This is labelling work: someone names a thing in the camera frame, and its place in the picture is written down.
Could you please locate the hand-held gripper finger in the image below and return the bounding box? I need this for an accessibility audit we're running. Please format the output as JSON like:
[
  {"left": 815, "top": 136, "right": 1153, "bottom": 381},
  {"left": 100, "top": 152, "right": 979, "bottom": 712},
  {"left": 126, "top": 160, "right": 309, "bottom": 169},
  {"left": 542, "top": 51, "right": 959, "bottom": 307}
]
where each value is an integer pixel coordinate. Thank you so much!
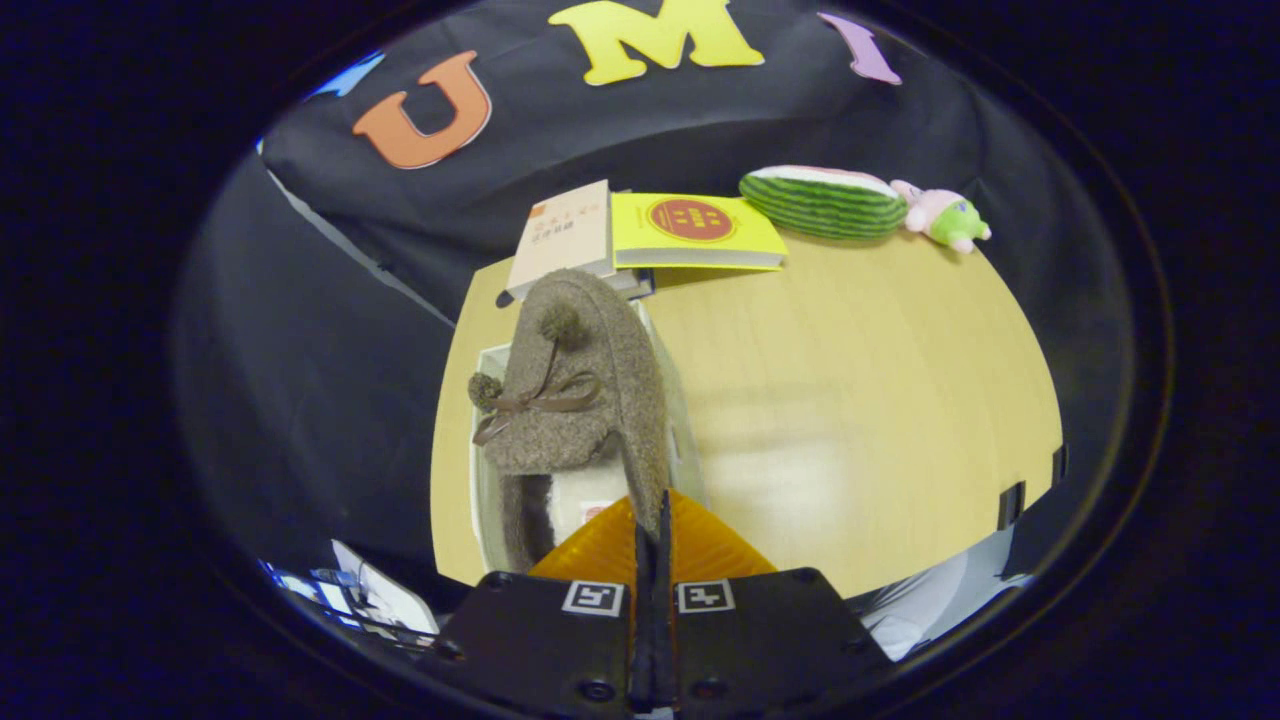
[
  {"left": 425, "top": 497, "right": 656, "bottom": 717},
  {"left": 655, "top": 489, "right": 894, "bottom": 717}
]

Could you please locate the cream fabric storage box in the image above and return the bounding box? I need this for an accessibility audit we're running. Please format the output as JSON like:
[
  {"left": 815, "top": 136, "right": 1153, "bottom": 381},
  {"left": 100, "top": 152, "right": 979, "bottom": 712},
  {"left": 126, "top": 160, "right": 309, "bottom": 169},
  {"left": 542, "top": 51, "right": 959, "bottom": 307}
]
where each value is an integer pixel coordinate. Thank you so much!
[{"left": 468, "top": 298, "right": 708, "bottom": 578}]

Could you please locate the brown fuzzy shoe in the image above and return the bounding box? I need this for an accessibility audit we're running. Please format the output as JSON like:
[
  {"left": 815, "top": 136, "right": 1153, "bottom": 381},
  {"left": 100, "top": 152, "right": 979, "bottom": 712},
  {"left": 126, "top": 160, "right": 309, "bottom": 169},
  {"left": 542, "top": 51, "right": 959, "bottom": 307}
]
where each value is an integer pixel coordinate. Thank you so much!
[{"left": 467, "top": 267, "right": 672, "bottom": 573}]

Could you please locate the yellow book with red circle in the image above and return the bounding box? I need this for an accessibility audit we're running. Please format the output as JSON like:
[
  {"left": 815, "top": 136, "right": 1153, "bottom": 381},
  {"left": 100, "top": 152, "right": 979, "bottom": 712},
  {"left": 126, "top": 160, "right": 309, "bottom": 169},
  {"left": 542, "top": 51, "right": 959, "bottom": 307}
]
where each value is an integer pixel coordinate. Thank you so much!
[{"left": 610, "top": 192, "right": 790, "bottom": 272}]

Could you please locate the beige book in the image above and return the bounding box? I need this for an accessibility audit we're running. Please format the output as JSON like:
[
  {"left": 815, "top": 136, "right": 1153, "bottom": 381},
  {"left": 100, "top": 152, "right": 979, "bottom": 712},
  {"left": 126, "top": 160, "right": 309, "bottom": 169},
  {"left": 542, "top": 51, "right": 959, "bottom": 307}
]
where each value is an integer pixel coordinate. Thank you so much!
[{"left": 504, "top": 179, "right": 617, "bottom": 302}]

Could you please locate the watermelon slice plush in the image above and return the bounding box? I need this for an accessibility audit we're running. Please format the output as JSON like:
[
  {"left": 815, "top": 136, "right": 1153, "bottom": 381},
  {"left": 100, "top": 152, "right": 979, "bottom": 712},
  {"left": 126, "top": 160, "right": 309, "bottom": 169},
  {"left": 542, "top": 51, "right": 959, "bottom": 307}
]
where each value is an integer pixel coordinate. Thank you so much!
[{"left": 738, "top": 164, "right": 910, "bottom": 243}]

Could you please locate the pink and green plush toy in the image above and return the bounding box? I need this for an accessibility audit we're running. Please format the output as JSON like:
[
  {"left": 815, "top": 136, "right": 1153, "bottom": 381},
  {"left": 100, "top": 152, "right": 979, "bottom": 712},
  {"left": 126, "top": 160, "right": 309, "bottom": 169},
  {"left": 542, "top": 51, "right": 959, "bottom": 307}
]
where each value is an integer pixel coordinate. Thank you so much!
[{"left": 889, "top": 178, "right": 994, "bottom": 256}]

